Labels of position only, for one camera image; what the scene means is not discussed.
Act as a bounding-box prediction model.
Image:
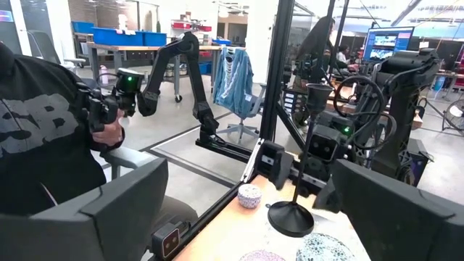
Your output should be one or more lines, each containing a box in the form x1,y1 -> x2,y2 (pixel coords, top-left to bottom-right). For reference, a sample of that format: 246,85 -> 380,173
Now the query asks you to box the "black floor fan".
441,99 -> 464,133

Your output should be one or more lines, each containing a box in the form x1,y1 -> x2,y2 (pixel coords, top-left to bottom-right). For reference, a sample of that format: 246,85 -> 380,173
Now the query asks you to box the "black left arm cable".
332,75 -> 398,152

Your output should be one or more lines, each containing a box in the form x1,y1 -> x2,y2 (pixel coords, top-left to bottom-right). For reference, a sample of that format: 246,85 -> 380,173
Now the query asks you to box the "blue cloth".
212,46 -> 254,119

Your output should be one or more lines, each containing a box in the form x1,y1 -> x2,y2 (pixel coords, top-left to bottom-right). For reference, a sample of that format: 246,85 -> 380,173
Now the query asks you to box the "long wooden table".
86,41 -> 225,104

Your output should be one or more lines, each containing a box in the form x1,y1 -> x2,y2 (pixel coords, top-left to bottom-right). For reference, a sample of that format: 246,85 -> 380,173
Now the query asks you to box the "blue patterned candle jar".
295,233 -> 358,261

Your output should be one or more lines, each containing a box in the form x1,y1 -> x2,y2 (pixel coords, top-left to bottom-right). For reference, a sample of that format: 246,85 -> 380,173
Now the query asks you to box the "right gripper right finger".
332,159 -> 464,261

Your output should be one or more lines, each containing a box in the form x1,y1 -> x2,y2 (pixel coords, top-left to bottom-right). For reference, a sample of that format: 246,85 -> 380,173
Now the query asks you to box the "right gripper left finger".
0,157 -> 170,261

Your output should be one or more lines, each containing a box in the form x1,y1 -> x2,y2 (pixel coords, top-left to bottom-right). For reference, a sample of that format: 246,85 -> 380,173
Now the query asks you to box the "person's hand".
91,108 -> 126,148

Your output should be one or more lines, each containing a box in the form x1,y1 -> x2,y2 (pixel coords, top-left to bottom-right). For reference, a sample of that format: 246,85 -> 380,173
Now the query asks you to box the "grey swivel office chair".
217,46 -> 268,144

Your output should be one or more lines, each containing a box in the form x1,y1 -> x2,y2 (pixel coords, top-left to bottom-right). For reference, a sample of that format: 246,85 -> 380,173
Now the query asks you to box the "black table-level depth camera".
151,221 -> 191,260

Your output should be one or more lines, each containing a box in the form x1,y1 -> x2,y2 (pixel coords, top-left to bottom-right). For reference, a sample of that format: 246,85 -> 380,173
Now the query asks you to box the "small blue storage bin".
142,31 -> 167,47

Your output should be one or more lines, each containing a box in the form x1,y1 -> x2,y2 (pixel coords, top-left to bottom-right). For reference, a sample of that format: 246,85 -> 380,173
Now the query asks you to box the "white patterned candle jar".
237,183 -> 262,210

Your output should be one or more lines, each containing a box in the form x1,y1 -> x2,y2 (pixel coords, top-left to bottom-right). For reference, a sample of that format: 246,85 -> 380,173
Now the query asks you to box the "grey operator chair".
101,146 -> 199,233

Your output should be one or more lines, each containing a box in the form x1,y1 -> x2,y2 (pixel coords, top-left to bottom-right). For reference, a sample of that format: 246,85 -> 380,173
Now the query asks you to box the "person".
335,45 -> 358,73
0,41 -> 199,233
295,16 -> 336,94

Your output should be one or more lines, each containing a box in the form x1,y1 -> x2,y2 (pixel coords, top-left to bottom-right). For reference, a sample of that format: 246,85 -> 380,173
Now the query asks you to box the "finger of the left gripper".
312,173 -> 347,215
255,139 -> 295,192

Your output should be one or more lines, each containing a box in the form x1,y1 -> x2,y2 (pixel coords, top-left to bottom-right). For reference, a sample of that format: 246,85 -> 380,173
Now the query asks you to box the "large blue storage bin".
92,27 -> 144,47

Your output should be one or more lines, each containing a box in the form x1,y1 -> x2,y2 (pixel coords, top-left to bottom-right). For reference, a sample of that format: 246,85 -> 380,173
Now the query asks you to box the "pink patterned candle jar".
237,249 -> 287,261

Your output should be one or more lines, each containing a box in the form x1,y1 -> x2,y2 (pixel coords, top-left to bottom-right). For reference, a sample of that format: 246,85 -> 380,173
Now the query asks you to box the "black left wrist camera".
307,125 -> 341,163

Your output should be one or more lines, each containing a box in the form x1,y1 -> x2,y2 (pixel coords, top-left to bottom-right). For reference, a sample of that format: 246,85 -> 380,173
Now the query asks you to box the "lit computer monitor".
363,25 -> 415,63

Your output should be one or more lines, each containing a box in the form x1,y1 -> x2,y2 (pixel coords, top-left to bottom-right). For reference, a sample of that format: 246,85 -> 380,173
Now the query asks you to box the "black metal candlestick holder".
267,83 -> 334,239

